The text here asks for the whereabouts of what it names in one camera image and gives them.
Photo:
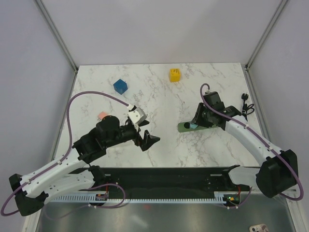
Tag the left aluminium frame post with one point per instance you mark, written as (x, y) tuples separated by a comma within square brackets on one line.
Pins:
[(56, 34)]

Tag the teal usb charger plug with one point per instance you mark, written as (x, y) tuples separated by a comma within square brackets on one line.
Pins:
[(193, 126)]

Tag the yellow cube adapter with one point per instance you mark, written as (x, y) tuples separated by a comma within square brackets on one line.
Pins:
[(174, 75)]

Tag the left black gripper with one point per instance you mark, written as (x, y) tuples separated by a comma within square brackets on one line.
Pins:
[(148, 140)]

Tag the blue cube adapter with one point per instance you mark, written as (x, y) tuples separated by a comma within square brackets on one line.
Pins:
[(120, 86)]

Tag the aluminium frame post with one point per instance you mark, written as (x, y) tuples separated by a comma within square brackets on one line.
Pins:
[(56, 34), (266, 33)]

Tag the green power strip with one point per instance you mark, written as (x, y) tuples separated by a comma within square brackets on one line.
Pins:
[(184, 127)]

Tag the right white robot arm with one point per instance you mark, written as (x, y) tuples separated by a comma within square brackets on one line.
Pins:
[(278, 169)]

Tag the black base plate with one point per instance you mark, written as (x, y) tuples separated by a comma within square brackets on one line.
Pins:
[(178, 184)]

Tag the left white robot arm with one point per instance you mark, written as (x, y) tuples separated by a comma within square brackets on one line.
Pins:
[(33, 191)]

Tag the white cable duct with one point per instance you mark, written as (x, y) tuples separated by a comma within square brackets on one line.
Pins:
[(87, 197)]

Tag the right aluminium frame post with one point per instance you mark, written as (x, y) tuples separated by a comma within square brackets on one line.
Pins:
[(266, 33)]

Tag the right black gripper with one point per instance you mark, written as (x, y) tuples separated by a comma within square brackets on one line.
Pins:
[(198, 120)]

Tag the pink charger plug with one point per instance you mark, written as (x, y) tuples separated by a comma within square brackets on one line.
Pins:
[(102, 115)]

